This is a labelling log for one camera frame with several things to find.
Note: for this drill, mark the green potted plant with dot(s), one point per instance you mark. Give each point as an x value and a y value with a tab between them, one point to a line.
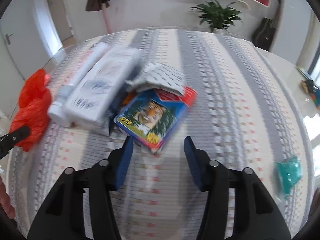
217	16

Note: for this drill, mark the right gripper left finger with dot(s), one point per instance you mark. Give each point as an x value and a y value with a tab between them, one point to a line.
61	215

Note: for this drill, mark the black guitar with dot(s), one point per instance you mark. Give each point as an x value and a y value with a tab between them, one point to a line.
264	34

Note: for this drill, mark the striped woven table cloth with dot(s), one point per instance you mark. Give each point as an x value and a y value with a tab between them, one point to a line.
244	115

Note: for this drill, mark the pink coat stand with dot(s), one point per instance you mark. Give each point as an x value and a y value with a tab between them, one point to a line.
106	19

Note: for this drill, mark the white door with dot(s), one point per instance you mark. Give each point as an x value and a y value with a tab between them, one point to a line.
24	42

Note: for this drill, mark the white cardboard box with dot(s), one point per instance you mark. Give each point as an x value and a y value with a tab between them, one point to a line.
89	101

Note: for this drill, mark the person's left hand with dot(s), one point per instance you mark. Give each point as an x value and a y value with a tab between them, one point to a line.
6	201

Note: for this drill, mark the brown bag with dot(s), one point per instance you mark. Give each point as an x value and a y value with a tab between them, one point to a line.
93	5

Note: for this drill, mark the pink white tube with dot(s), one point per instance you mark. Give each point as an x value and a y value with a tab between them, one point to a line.
83	64

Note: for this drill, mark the red plastic bag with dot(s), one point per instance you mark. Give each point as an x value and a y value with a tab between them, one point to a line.
33	102

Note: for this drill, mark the teal wrapper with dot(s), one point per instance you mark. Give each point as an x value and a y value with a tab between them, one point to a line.
289	173

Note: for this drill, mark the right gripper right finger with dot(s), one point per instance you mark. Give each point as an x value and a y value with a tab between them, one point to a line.
256	215

